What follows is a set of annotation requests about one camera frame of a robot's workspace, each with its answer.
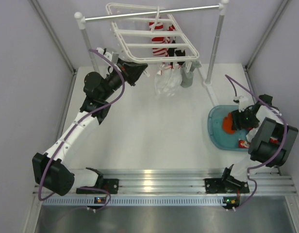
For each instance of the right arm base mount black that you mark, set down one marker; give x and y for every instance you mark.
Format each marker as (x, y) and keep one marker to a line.
(220, 186)

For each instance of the grey sock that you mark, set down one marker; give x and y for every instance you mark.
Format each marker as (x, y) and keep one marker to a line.
(187, 72)

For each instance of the black sock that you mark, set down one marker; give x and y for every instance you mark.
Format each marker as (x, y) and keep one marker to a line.
(180, 53)
(171, 52)

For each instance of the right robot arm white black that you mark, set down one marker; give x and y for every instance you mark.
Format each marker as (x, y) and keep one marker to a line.
(267, 153)

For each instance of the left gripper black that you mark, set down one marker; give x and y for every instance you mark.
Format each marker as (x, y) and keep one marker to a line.
(133, 70)

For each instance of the white sock red trim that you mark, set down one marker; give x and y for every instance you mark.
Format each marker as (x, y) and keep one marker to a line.
(162, 79)
(174, 81)

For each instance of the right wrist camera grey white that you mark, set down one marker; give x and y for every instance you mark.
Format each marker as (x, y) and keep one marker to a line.
(243, 102)

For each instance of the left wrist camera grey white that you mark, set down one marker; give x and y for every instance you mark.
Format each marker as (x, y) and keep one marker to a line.
(109, 53)

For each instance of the white plastic sock hanger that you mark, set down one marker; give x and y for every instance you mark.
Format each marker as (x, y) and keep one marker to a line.
(142, 53)

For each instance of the orange sock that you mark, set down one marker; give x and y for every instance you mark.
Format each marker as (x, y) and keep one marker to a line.
(228, 123)
(243, 144)

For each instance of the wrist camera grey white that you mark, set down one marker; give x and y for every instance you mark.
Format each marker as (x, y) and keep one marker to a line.
(243, 102)
(109, 53)

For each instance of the silver metal clothes rack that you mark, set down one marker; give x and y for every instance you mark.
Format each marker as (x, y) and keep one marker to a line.
(140, 13)

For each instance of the blue plastic basin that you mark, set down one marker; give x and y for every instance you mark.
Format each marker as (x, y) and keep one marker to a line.
(217, 136)

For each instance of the aluminium mounting rail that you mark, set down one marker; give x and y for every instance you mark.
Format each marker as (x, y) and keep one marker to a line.
(191, 181)

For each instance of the red white striped sock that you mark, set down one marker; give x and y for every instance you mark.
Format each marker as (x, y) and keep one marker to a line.
(169, 39)
(157, 27)

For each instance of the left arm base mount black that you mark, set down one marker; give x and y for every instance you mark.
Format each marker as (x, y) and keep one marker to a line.
(110, 185)

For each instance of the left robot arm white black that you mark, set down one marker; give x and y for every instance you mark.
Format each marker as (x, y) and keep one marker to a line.
(51, 167)

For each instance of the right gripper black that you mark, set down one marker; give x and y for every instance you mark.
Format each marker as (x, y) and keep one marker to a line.
(236, 116)

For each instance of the slotted grey cable duct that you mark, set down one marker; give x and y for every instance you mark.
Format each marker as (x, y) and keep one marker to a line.
(141, 201)

